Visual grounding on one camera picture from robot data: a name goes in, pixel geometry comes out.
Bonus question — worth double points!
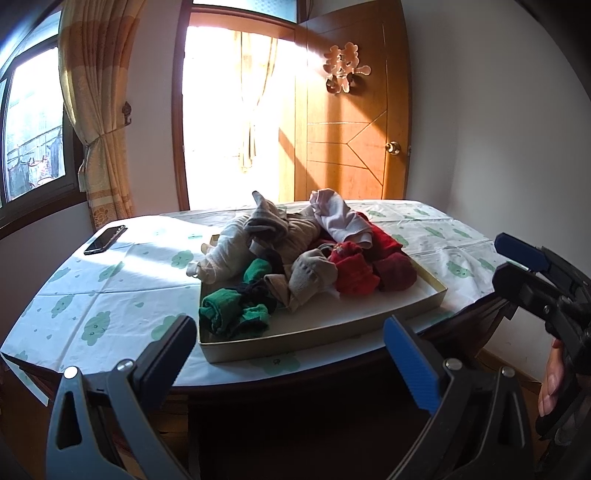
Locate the beige underwear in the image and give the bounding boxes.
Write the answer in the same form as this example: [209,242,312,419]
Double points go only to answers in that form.
[263,274,296,315]

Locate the dark framed window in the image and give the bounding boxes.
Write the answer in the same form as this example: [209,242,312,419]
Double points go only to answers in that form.
[0,32,88,236]

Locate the black smartphone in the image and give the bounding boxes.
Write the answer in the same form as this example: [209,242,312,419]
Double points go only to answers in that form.
[84,225,127,256]

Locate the yellow balcony curtain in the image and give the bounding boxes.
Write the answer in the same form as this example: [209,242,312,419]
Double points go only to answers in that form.
[233,31,278,172]

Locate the person's right hand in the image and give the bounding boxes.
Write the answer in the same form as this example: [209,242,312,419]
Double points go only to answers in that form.
[538,339,566,416]

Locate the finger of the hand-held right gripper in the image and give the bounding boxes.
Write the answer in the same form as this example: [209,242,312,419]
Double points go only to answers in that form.
[494,232,591,301]
[492,262,563,320]

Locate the grey underwear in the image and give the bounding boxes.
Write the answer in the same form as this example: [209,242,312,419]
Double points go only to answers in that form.
[244,190,291,241]

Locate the cut-out door decoration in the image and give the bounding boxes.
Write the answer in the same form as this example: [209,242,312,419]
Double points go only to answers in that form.
[322,44,372,94]

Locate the shallow cardboard tray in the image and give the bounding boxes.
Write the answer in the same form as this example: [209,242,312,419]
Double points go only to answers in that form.
[198,234,448,365]

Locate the green and black socks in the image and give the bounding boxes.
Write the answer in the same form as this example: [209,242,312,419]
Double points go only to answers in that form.
[198,258,278,335]

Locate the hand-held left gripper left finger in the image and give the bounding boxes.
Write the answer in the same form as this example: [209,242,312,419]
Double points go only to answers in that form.
[45,315,198,480]

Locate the yellow tied window curtain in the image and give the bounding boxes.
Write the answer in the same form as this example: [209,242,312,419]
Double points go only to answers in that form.
[58,0,139,232]

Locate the red sock bundle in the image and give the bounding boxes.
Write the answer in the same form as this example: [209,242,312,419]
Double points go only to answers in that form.
[330,241,382,297]

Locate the pale lilac underwear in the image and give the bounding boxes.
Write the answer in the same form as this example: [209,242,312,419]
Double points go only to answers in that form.
[308,188,374,250]

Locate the frosted transom window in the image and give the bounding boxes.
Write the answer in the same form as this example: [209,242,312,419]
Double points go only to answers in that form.
[191,0,301,24]

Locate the maroon sock bundle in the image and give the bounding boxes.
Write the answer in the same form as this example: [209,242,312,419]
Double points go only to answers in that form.
[373,256,419,292]

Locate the grey-white sock bundle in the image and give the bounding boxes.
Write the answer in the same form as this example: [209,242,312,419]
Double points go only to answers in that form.
[284,248,340,315]

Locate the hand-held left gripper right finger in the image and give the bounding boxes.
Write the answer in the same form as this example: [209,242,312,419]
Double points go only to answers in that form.
[383,315,539,480]

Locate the orange wooden door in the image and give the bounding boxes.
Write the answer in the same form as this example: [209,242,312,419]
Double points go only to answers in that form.
[295,0,413,202]

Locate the hanging laundry outside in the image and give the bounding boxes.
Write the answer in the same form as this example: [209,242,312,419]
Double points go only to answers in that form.
[7,134,63,190]

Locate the white tablecloth with green print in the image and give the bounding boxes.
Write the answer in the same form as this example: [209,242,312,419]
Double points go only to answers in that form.
[0,199,529,386]

